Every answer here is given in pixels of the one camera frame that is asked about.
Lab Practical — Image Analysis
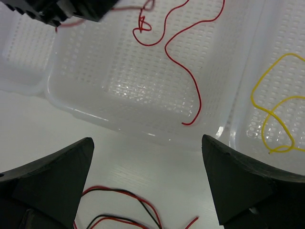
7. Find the white plastic basket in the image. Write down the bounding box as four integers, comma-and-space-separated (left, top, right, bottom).
0, 3, 55, 95
45, 0, 264, 149
229, 0, 305, 168

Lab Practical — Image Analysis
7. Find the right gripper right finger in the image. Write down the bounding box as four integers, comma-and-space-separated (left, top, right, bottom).
202, 135, 305, 229

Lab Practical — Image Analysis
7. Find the red black twin wire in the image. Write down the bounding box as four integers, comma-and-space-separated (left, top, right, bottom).
73, 186, 200, 229

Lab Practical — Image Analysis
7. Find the middle white plastic basket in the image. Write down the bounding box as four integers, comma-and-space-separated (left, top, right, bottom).
45, 0, 264, 149

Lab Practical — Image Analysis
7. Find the right white plastic basket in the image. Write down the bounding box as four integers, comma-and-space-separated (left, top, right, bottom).
229, 0, 305, 168

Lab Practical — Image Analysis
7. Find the yellow wire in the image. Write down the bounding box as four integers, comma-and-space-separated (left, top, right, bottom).
250, 52, 305, 155

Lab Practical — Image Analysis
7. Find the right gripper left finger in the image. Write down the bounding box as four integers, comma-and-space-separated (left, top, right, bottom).
0, 137, 94, 229

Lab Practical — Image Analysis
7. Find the left white plastic basket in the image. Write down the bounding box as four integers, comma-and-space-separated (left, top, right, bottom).
0, 3, 55, 95

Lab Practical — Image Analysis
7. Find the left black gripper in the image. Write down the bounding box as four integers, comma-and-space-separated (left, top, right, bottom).
1, 0, 119, 27

